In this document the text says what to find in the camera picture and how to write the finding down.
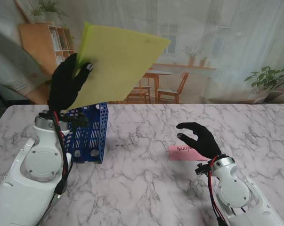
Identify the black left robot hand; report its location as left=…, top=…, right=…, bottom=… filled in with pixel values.
left=47, top=53, right=95, bottom=111

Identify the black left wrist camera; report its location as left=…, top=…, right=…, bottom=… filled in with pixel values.
left=67, top=112, right=89, bottom=128

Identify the blue perforated file rack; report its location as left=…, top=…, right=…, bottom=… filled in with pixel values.
left=61, top=101, right=109, bottom=164

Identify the pink paper receipt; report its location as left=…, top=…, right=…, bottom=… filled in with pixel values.
left=168, top=145, right=210, bottom=161

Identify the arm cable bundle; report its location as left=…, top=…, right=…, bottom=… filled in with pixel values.
left=52, top=110, right=74, bottom=196
left=207, top=157, right=229, bottom=226

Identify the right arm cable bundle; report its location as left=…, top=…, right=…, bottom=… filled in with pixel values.
left=207, top=157, right=229, bottom=226

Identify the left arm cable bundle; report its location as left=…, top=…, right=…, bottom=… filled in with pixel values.
left=52, top=110, right=74, bottom=196

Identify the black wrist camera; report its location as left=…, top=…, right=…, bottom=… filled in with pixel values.
left=195, top=162, right=213, bottom=176
left=67, top=112, right=89, bottom=128

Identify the yellow translucent file folder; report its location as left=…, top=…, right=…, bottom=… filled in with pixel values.
left=67, top=21, right=172, bottom=111

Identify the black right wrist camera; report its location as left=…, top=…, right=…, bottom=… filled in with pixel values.
left=195, top=162, right=213, bottom=176

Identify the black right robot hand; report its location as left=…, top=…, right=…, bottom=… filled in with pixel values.
left=176, top=122, right=223, bottom=161

